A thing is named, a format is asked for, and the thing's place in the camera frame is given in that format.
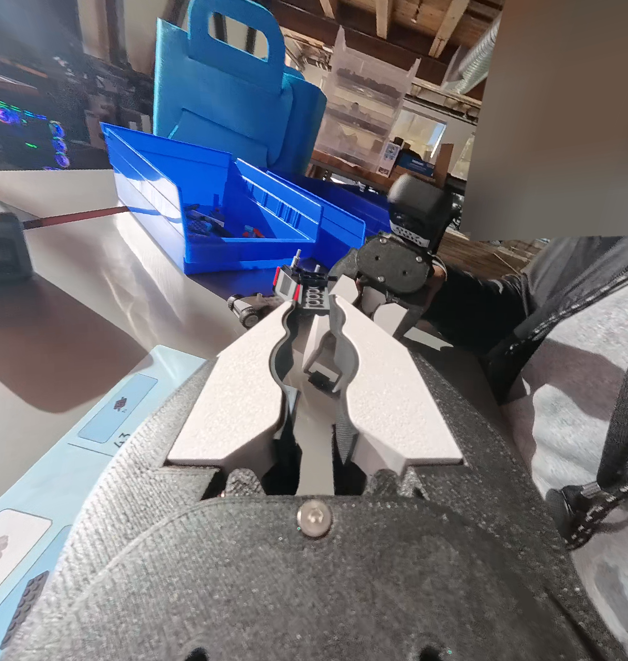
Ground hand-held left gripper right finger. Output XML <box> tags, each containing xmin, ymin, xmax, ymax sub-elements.
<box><xmin>327</xmin><ymin>294</ymin><xmax>464</xmax><ymax>478</ymax></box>

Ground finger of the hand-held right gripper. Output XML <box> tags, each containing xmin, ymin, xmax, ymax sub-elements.
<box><xmin>368</xmin><ymin>300</ymin><xmax>415</xmax><ymax>339</ymax></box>
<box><xmin>332</xmin><ymin>276</ymin><xmax>365</xmax><ymax>312</ymax></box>

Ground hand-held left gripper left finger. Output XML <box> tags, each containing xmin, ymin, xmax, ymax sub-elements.
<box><xmin>167</xmin><ymin>302</ymin><xmax>299</xmax><ymax>471</ymax></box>

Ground dark grey toy brick plate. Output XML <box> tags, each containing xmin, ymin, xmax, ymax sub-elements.
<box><xmin>295</xmin><ymin>285</ymin><xmax>342</xmax><ymax>393</ymax></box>

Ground red black toy brick truck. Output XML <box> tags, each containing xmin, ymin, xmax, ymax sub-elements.
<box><xmin>226</xmin><ymin>249</ymin><xmax>348</xmax><ymax>330</ymax></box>

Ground blue plastic bin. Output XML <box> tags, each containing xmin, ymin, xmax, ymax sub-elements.
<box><xmin>101</xmin><ymin>123</ymin><xmax>324</xmax><ymax>275</ymax></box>
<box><xmin>270</xmin><ymin>168</ymin><xmax>393</xmax><ymax>259</ymax></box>

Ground person's right forearm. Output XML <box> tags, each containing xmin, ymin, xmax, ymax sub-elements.
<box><xmin>422</xmin><ymin>266</ymin><xmax>534</xmax><ymax>357</ymax></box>

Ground grey desk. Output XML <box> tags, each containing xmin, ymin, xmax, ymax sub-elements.
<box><xmin>0</xmin><ymin>168</ymin><xmax>506</xmax><ymax>517</ymax></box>

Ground pile of loose toy bricks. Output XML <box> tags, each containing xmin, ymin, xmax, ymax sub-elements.
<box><xmin>185</xmin><ymin>204</ymin><xmax>276</xmax><ymax>241</ymax></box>

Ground clear plastic storage drawers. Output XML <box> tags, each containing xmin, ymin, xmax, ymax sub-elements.
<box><xmin>314</xmin><ymin>26</ymin><xmax>423</xmax><ymax>174</ymax></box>

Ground light blue instruction booklet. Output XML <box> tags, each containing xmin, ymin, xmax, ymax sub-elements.
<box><xmin>0</xmin><ymin>345</ymin><xmax>217</xmax><ymax>651</ymax></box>

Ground person's grey sweatshirt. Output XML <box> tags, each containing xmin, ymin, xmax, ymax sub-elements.
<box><xmin>500</xmin><ymin>235</ymin><xmax>628</xmax><ymax>661</ymax></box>

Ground blue felt carrier bag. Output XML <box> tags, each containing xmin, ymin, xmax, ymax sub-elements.
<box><xmin>153</xmin><ymin>0</ymin><xmax>327</xmax><ymax>179</ymax></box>

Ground dark grey cube power station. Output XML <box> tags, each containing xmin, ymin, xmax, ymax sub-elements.
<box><xmin>0</xmin><ymin>195</ymin><xmax>36</xmax><ymax>282</ymax></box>

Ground computer case with coloured lights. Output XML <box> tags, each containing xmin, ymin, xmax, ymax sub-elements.
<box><xmin>0</xmin><ymin>95</ymin><xmax>74</xmax><ymax>171</ymax></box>

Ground black webbing strap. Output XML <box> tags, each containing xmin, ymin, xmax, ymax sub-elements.
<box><xmin>598</xmin><ymin>351</ymin><xmax>628</xmax><ymax>489</ymax></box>

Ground black patterned cord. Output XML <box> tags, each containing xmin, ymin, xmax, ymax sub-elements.
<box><xmin>562</xmin><ymin>475</ymin><xmax>628</xmax><ymax>550</ymax></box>

